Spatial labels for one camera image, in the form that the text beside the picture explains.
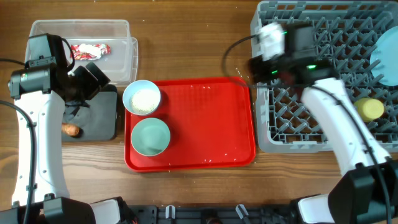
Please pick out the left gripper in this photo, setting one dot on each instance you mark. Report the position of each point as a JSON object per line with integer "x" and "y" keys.
{"x": 93, "y": 86}

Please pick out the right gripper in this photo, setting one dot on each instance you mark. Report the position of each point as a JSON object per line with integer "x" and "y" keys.
{"x": 262, "y": 69}

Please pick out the red snack wrapper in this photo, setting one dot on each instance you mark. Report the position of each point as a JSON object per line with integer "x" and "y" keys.
{"x": 89, "y": 51}

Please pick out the orange carrot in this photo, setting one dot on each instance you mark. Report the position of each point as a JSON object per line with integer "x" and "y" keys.
{"x": 70, "y": 129}

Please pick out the blue bowl with rice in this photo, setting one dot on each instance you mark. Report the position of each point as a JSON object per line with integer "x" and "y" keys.
{"x": 141, "y": 97}

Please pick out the green bowl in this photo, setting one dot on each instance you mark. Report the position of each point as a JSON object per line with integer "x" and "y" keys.
{"x": 150, "y": 137}

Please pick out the yellow plastic cup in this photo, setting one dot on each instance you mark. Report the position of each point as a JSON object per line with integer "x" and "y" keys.
{"x": 369, "y": 109}

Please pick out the light blue plate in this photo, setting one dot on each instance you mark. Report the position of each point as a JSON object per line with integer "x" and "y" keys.
{"x": 386, "y": 56}

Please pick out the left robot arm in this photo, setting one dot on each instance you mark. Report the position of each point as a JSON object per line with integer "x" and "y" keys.
{"x": 41, "y": 194}

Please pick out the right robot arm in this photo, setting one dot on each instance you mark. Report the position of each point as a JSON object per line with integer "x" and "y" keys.
{"x": 367, "y": 191}

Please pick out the black waste tray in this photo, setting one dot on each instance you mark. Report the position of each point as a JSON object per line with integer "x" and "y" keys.
{"x": 96, "y": 118}

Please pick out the grey dishwasher rack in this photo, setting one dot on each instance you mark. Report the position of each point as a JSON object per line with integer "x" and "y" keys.
{"x": 346, "y": 33}

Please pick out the clear plastic bin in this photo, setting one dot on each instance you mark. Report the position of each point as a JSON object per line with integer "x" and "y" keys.
{"x": 121, "y": 64}

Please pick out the red serving tray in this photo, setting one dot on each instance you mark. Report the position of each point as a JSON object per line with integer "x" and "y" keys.
{"x": 210, "y": 121}

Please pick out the black mounting rail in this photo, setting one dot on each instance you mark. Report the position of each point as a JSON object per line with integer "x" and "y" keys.
{"x": 238, "y": 214}

